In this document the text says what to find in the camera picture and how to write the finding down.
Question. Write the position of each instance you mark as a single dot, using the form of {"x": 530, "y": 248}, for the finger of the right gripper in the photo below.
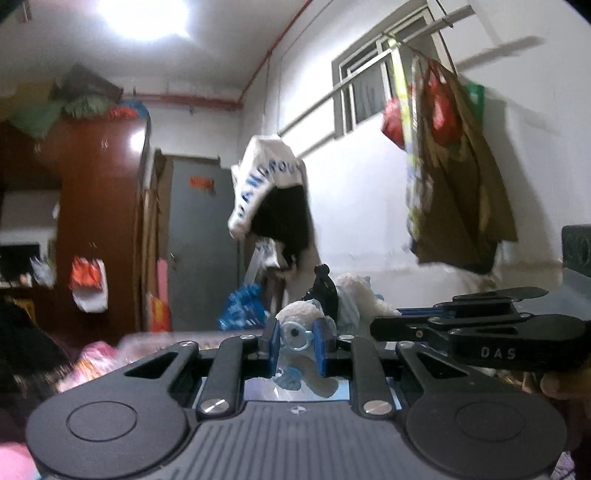
{"x": 519, "y": 342}
{"x": 486, "y": 304}

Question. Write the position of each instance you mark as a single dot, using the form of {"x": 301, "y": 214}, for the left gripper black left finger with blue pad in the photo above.
{"x": 238, "y": 359}

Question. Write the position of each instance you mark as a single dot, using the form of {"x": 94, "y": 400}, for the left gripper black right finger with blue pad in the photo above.
{"x": 357, "y": 360}

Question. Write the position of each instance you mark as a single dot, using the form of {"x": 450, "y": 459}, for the white blue plush toy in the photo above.
{"x": 358, "y": 306}

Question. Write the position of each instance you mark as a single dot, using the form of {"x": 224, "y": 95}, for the blue plastic bag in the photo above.
{"x": 244, "y": 310}

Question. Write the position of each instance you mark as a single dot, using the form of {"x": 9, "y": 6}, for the black hair clip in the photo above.
{"x": 322, "y": 298}

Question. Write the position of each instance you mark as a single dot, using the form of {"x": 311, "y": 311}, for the olive hanging cloth bag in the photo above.
{"x": 462, "y": 211}

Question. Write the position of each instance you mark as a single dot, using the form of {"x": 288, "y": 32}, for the grey metal door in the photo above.
{"x": 203, "y": 260}

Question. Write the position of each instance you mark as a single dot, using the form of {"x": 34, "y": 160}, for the black hanging garment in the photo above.
{"x": 283, "y": 216}

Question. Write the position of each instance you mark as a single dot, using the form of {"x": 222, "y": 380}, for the pink floral bedding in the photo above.
{"x": 95, "y": 360}

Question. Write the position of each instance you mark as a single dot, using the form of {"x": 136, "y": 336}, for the white hoodie blue letters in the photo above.
{"x": 268, "y": 163}

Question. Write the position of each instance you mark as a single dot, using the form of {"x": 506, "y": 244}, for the dark red wooden wardrobe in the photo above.
{"x": 97, "y": 164}

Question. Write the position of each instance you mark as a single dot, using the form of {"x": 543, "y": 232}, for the red white plastic bag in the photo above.
{"x": 88, "y": 285}

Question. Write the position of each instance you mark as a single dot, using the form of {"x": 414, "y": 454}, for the red hanging bag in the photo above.
{"x": 392, "y": 126}

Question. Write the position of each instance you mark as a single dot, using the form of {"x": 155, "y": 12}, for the pile of black clothes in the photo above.
{"x": 32, "y": 365}

